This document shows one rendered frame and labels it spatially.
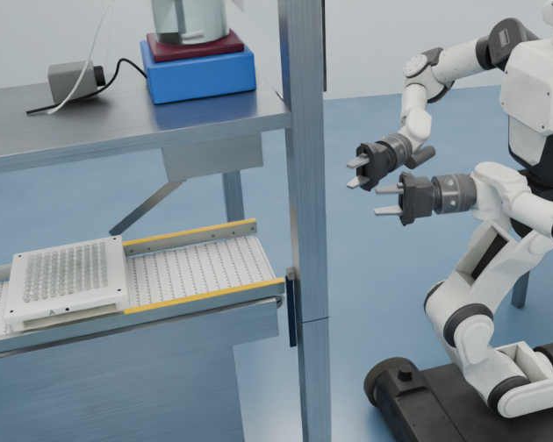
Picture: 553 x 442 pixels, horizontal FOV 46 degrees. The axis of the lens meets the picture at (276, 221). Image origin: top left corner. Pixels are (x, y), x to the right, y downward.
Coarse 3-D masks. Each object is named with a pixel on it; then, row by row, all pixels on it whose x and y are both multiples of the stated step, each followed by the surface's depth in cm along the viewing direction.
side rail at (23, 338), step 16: (256, 288) 138; (272, 288) 139; (176, 304) 135; (192, 304) 136; (208, 304) 137; (224, 304) 138; (80, 320) 132; (96, 320) 132; (112, 320) 133; (128, 320) 134; (144, 320) 135; (0, 336) 129; (16, 336) 129; (32, 336) 130; (48, 336) 130; (64, 336) 131; (0, 352) 129
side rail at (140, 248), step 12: (228, 228) 161; (240, 228) 161; (252, 228) 162; (156, 240) 157; (168, 240) 158; (180, 240) 159; (192, 240) 160; (204, 240) 160; (132, 252) 157; (144, 252) 158; (0, 276) 151
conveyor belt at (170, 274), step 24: (240, 240) 161; (144, 264) 155; (168, 264) 154; (192, 264) 153; (216, 264) 153; (240, 264) 152; (264, 264) 152; (0, 288) 150; (144, 288) 146; (168, 288) 146; (192, 288) 145; (216, 288) 145; (0, 312) 142
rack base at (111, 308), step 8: (128, 288) 142; (112, 304) 137; (72, 312) 136; (80, 312) 136; (88, 312) 135; (96, 312) 135; (104, 312) 135; (32, 320) 134; (40, 320) 134; (48, 320) 134; (56, 320) 134; (64, 320) 134
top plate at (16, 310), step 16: (96, 240) 151; (112, 240) 151; (16, 256) 148; (112, 256) 145; (16, 272) 142; (112, 272) 140; (16, 288) 137; (32, 288) 136; (48, 288) 136; (112, 288) 135; (16, 304) 132; (32, 304) 131; (48, 304) 131; (64, 304) 131; (80, 304) 131; (96, 304) 132; (16, 320) 129
